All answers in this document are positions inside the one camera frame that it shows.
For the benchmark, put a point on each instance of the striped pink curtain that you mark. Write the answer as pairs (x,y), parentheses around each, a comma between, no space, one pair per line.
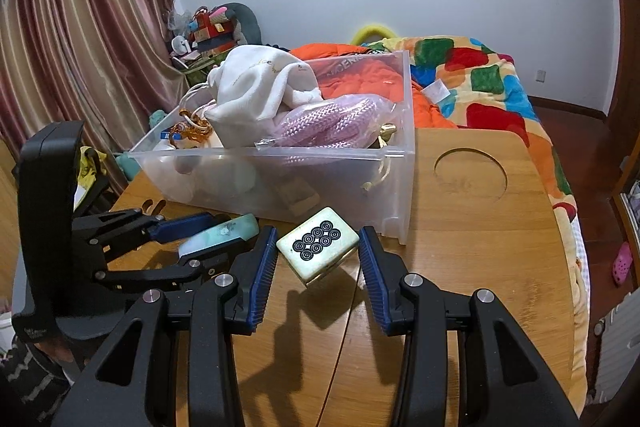
(75,32)

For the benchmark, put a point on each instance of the clear plastic storage box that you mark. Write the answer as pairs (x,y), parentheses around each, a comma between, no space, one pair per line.
(390,187)

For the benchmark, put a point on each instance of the pink knit pouch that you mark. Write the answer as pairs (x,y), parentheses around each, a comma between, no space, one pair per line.
(330,117)

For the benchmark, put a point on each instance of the grey plush cushion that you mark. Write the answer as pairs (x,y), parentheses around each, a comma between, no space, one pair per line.
(250,24)

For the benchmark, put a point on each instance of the orange jacket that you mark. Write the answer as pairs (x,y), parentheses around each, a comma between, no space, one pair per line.
(370,77)

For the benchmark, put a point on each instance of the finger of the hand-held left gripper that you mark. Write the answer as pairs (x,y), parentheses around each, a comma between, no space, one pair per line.
(150,277)
(185,227)

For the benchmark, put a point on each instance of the white radiator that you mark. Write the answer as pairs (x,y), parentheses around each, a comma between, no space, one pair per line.
(617,347)

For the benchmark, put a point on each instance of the wooden desk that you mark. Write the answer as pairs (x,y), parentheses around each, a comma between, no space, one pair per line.
(475,232)

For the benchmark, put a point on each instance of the amber hair clip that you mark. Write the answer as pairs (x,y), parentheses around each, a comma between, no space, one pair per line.
(192,134)

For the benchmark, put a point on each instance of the pile of toys and boxes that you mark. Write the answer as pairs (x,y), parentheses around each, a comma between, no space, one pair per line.
(210,27)

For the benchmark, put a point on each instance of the person's left forearm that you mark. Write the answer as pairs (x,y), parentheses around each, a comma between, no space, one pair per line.
(25,382)

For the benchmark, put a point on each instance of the yellow cloth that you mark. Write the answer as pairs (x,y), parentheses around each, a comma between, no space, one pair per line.
(90,167)

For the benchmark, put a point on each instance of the pink shoe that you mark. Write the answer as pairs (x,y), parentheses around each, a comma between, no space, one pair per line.
(622,264)

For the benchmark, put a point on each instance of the teal plush toy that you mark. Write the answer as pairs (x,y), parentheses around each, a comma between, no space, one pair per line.
(157,119)

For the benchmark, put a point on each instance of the white green mahjong tile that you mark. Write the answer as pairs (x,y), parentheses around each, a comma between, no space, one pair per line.
(317,242)

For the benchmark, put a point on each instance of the colourful patchwork blanket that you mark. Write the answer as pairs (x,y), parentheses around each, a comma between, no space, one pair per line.
(500,107)

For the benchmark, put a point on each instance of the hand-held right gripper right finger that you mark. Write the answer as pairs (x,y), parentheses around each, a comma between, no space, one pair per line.
(372,277)

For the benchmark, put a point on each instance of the cream block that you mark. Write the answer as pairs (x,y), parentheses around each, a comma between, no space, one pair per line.
(300,197)

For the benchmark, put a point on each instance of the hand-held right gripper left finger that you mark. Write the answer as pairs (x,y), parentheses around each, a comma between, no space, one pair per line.
(262,277)

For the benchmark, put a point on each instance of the pale green jade block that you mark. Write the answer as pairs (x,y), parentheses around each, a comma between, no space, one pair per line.
(220,232)

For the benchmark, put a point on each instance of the white wall socket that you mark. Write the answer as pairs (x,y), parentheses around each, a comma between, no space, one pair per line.
(539,75)

